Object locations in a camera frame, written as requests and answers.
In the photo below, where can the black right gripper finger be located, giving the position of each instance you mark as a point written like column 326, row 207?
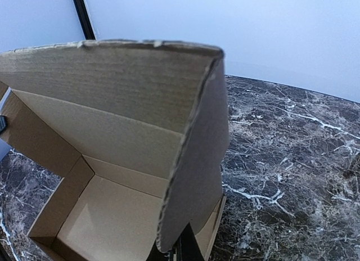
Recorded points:
column 187, row 248

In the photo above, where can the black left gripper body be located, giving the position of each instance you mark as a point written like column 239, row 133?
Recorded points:
column 3, row 124

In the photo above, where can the brown cardboard box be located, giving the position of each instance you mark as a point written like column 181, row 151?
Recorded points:
column 135, row 130

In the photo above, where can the black left frame post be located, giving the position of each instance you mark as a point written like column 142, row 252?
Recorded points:
column 84, row 19

